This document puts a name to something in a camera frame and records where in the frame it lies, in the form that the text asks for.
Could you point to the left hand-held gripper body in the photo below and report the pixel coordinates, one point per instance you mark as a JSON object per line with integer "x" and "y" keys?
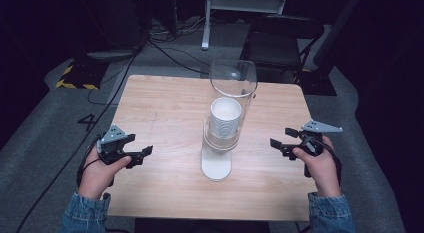
{"x": 113, "y": 144}

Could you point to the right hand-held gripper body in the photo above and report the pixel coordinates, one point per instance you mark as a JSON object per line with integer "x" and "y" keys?
{"x": 313, "y": 139}

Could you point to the stack of white paper cups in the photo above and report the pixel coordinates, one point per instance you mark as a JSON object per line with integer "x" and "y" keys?
{"x": 226, "y": 114}

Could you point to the clear cup dispenser white base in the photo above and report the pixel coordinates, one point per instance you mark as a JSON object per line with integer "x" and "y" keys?
{"x": 216, "y": 166}

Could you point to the person's right hand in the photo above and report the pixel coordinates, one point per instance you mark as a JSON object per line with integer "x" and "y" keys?
{"x": 320, "y": 171}

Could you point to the person's left hand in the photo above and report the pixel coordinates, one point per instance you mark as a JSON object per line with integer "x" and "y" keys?
{"x": 98, "y": 174}

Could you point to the dark floor mat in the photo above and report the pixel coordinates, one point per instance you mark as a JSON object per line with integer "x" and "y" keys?
{"x": 320, "y": 83}

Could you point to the black yellow striped floor plate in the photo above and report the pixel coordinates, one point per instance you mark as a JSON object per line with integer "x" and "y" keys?
{"x": 80, "y": 76}

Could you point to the black chair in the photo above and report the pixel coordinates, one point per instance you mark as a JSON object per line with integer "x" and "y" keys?
{"x": 276, "y": 44}

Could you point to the grey slanted pole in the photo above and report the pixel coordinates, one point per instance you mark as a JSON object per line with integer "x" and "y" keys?
{"x": 336, "y": 29}

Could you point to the white metal stand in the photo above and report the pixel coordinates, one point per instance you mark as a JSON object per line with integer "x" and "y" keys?
{"x": 240, "y": 3}

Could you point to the grey floor base plate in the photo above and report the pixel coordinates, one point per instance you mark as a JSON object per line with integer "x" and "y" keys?
{"x": 110, "y": 55}

